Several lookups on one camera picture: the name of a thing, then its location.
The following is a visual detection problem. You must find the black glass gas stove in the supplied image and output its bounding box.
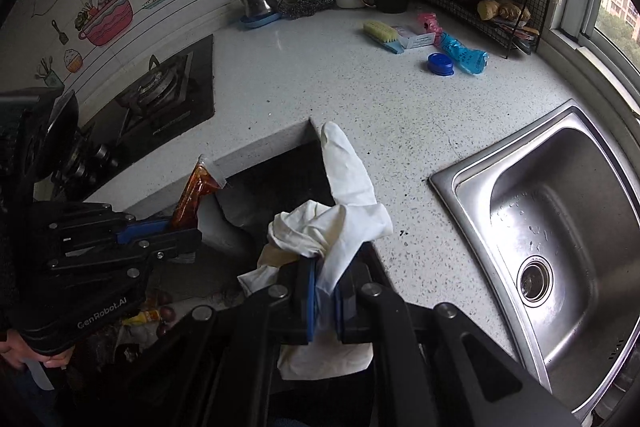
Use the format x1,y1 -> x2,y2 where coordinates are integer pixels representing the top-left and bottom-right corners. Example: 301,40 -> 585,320
50,34 -> 215,188

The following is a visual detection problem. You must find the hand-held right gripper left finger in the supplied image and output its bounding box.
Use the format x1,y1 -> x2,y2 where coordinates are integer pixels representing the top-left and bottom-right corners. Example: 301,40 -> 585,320
150,257 -> 317,427

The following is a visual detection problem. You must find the ginger root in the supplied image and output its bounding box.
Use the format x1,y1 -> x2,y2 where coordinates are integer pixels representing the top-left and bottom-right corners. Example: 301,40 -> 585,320
476,0 -> 532,24

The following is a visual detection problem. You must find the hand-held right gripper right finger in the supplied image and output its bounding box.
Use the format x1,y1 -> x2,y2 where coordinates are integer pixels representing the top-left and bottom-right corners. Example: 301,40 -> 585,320
336,264 -> 581,427

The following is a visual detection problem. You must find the pink packet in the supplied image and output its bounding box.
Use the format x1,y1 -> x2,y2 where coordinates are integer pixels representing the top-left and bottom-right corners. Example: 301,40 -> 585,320
418,12 -> 442,40

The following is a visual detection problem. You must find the brown transparent wrapper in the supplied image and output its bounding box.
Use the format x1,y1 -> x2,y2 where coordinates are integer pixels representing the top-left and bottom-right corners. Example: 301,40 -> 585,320
170,159 -> 227,232

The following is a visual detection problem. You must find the white rubber glove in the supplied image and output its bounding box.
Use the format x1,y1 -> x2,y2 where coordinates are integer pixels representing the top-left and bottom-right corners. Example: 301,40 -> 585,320
237,121 -> 394,382

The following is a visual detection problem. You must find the steel wool scrubber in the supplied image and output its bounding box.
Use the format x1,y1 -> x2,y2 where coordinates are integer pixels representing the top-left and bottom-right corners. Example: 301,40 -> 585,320
279,0 -> 335,19

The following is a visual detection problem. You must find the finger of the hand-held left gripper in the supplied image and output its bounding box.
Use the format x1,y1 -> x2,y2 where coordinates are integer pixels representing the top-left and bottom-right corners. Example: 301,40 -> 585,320
50,229 -> 203,278
60,204 -> 176,244

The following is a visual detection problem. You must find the person's left hand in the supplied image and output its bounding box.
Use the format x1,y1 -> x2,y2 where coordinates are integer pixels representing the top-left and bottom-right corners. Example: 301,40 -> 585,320
0,329 -> 67,373

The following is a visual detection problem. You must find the dark frying pan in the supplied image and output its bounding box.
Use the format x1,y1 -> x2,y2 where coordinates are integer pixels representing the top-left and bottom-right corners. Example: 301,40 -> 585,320
0,88 -> 80,190

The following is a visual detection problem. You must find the blue plastic bag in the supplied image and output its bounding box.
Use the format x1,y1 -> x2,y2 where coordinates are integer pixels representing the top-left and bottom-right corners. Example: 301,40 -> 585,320
439,32 -> 489,78

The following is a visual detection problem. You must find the white paper card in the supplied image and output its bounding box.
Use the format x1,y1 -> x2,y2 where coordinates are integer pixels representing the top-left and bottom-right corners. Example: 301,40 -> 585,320
394,26 -> 434,50

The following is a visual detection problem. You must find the blue round lid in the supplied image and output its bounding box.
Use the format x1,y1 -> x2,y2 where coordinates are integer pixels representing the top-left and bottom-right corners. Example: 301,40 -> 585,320
427,53 -> 455,76

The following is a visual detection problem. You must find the stainless steel sink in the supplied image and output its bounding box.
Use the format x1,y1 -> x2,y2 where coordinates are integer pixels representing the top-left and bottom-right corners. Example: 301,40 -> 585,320
429,99 -> 640,423

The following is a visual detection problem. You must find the yellow scrub brush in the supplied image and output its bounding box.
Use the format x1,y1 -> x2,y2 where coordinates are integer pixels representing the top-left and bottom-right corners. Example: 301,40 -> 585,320
363,20 -> 405,54

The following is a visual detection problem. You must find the blue saucer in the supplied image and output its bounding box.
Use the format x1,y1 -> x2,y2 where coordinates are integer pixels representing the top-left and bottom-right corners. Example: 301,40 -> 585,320
240,10 -> 282,30

